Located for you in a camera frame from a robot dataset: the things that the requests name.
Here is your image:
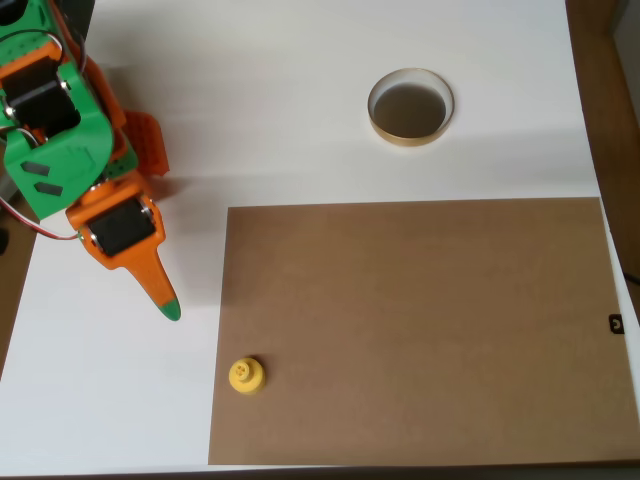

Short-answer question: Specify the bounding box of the red white black servo cable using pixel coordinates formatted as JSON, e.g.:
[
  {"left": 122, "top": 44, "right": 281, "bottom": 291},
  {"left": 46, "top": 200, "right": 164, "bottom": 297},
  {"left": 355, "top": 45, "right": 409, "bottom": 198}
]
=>
[{"left": 0, "top": 194, "right": 84, "bottom": 242}]

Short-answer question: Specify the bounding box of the small yellow plastic piece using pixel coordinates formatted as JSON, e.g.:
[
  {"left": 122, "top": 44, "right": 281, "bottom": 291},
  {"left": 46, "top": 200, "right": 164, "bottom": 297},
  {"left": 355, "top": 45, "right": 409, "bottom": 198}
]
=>
[{"left": 228, "top": 355, "right": 267, "bottom": 397}]

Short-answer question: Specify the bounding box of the round clear shallow dish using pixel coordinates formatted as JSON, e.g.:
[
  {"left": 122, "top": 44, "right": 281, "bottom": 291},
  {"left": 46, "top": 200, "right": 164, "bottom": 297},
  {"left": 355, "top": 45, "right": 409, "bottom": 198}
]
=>
[{"left": 367, "top": 67, "right": 456, "bottom": 149}]

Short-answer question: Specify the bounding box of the white board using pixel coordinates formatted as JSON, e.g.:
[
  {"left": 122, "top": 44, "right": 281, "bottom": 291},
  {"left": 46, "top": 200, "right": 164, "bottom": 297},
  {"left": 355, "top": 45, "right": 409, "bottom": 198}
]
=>
[{"left": 0, "top": 0, "right": 640, "bottom": 476}]

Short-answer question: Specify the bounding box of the brown cardboard sheet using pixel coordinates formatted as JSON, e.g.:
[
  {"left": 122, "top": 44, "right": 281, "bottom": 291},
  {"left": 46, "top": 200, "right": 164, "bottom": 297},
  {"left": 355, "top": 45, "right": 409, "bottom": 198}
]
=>
[{"left": 207, "top": 197, "right": 640, "bottom": 466}]

